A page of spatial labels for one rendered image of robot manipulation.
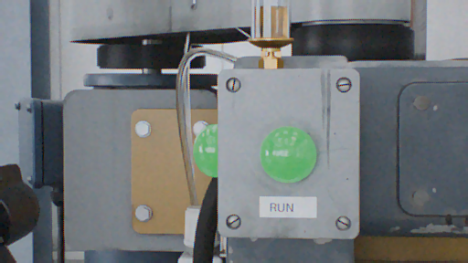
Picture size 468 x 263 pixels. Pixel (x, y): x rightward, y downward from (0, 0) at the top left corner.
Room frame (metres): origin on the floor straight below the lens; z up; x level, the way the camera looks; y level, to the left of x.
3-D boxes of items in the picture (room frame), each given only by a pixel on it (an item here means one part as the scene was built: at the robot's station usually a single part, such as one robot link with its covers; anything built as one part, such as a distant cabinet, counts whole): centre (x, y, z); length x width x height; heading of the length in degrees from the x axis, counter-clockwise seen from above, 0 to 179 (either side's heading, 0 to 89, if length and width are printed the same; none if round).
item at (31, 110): (1.01, 0.18, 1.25); 0.10 x 0.08 x 0.12; 20
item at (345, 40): (0.70, -0.09, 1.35); 0.09 x 0.09 x 0.03
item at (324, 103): (0.52, -0.03, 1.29); 0.08 x 0.05 x 0.09; 85
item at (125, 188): (0.96, 0.02, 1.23); 0.28 x 0.07 x 0.16; 85
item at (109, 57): (1.05, 0.08, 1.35); 0.12 x 0.12 x 0.04
